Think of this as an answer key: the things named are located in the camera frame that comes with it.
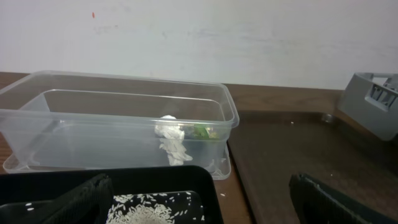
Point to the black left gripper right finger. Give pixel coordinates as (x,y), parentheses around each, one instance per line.
(316,202)

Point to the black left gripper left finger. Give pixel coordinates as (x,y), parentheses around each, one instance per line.
(87,203)

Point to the orange green snack wrapper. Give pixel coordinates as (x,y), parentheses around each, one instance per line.
(200,132)

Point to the black waste tray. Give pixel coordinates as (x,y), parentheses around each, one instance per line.
(24,196)

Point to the clear plastic waste bin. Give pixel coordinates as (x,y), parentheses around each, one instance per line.
(55,120)

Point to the grey dishwasher rack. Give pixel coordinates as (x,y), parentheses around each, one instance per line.
(371,100)

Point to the spilled rice pile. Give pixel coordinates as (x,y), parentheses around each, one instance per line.
(183,207)

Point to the dark brown serving tray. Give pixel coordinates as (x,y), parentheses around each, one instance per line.
(269,147)

